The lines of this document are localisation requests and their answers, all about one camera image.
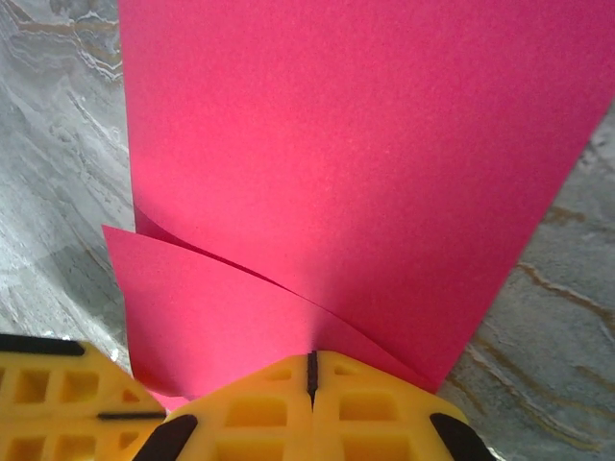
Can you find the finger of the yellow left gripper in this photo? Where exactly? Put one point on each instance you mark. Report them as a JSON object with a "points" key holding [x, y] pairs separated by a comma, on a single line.
{"points": [[53, 444], [53, 379]]}

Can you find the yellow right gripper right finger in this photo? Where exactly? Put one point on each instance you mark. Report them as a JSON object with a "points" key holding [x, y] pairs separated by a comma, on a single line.
{"points": [[375, 432]]}

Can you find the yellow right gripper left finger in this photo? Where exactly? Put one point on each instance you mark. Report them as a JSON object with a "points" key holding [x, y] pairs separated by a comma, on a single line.
{"points": [[254, 432]]}

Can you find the pink paper sheet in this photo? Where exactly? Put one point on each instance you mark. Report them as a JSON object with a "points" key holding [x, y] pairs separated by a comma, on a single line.
{"points": [[336, 168]]}

